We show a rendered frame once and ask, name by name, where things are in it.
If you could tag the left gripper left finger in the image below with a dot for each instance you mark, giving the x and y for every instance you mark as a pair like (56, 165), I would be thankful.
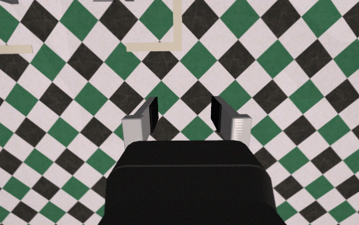
(134, 131)

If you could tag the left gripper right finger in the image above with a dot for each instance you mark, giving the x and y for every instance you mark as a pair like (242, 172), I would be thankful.
(240, 129)

